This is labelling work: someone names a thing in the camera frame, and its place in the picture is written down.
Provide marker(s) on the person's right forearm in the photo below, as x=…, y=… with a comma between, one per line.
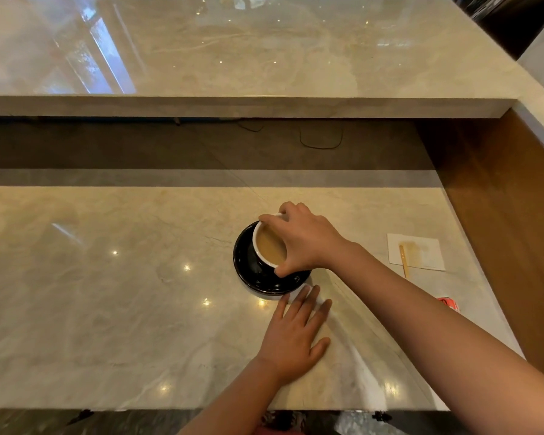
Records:
x=435, y=330

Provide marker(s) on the white paper napkin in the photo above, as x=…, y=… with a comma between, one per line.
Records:
x=424, y=255

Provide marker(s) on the milky coffee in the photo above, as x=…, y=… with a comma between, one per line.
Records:
x=269, y=246

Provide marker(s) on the red packet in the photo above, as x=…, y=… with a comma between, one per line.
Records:
x=449, y=304

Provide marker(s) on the person's left forearm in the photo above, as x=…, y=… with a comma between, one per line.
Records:
x=235, y=403

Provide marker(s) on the person's left middle finger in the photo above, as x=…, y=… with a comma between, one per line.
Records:
x=310, y=303

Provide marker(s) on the black cup with white inside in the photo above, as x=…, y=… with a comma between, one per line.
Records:
x=259, y=262

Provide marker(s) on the person's left thumb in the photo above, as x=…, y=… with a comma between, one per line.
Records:
x=321, y=348

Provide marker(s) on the person's right thumb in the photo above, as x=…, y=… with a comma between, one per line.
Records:
x=284, y=266

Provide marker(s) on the person's left hand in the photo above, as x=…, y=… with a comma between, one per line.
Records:
x=290, y=348

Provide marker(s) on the wooden stir stick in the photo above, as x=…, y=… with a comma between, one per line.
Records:
x=404, y=260

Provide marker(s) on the person's right middle finger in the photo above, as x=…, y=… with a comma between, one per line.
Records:
x=288, y=208

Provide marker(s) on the person's left little finger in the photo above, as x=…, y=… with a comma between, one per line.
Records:
x=279, y=312

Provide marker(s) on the black saucer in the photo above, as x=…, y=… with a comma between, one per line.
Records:
x=249, y=276

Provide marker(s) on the person's right hand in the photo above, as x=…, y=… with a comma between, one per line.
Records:
x=310, y=240

